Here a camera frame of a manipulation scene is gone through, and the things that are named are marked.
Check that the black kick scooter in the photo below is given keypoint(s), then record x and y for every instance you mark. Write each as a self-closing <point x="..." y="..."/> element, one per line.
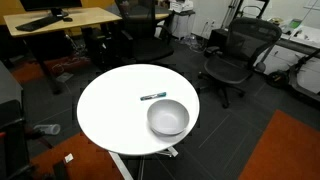
<point x="276" y="79"/>

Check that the white low cabinet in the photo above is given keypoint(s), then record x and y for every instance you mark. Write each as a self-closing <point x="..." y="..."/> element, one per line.
<point x="183" y="25"/>

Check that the grey floor power strip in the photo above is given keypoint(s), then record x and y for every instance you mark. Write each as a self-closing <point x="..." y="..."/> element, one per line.
<point x="65" y="77"/>

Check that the white metal table base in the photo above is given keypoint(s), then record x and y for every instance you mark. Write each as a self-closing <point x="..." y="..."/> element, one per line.
<point x="120" y="166"/>

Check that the white work table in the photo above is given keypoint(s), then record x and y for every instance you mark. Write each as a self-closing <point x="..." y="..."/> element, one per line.
<point x="310" y="35"/>

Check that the black computer tower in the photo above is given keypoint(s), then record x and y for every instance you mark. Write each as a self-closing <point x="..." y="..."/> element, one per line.
<point x="95" y="45"/>

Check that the black computer mouse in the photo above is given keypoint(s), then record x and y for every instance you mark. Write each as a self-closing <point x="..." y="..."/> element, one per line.
<point x="67" y="19"/>

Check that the stack of white papers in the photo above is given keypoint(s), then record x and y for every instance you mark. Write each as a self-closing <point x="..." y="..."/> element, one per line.
<point x="181" y="5"/>

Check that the black keyboard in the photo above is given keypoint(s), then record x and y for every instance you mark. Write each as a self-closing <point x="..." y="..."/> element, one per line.
<point x="38" y="23"/>

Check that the small green object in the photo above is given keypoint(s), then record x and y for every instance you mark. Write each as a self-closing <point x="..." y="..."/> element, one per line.
<point x="295" y="23"/>

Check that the black mesh office chair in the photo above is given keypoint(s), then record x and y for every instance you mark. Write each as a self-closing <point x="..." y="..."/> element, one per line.
<point x="223" y="68"/>

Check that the small white floor tag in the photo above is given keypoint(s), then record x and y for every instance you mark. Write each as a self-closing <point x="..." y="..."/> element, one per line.
<point x="68" y="158"/>

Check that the black box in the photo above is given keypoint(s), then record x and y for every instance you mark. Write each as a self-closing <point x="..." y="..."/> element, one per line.
<point x="218" y="36"/>

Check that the teal marker pen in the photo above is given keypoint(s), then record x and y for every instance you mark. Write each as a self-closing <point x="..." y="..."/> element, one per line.
<point x="152" y="96"/>

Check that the light wooden desk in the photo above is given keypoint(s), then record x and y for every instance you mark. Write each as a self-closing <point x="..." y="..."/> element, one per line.
<point x="86" y="16"/>

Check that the black padded office chair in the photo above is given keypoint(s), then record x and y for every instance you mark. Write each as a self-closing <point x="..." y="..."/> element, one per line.
<point x="146" y="48"/>

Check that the black computer monitor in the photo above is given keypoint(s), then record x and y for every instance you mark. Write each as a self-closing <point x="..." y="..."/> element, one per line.
<point x="50" y="4"/>

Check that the grey white bowl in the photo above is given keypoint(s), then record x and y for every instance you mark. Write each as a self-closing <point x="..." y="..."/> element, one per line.
<point x="168" y="116"/>

